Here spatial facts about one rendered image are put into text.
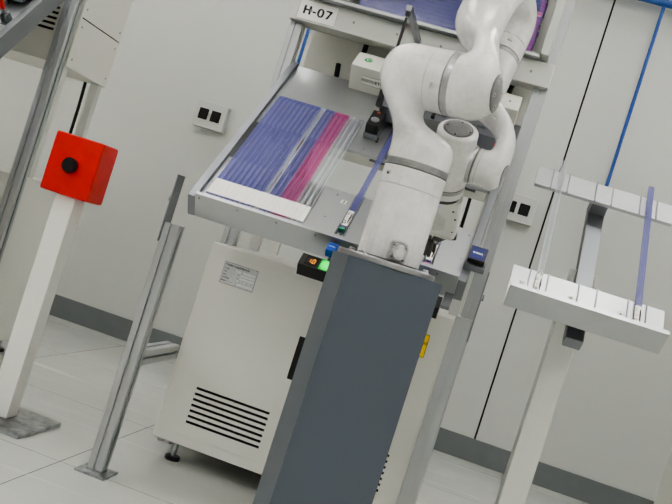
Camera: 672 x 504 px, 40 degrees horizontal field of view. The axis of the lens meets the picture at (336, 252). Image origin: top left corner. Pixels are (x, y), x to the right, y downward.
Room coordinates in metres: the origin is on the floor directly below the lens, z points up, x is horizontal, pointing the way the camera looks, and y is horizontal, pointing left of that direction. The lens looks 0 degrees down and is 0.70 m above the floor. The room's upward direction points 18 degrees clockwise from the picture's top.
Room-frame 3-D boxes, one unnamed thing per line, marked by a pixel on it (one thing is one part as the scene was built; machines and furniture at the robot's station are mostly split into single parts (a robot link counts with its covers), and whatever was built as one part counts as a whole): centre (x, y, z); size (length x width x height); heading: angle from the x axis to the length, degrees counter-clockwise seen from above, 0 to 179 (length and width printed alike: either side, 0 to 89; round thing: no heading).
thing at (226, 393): (2.82, -0.07, 0.31); 0.70 x 0.65 x 0.62; 80
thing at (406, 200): (1.75, -0.10, 0.79); 0.19 x 0.19 x 0.18
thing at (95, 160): (2.48, 0.72, 0.39); 0.24 x 0.24 x 0.78; 80
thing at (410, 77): (1.76, -0.07, 1.00); 0.19 x 0.12 x 0.24; 66
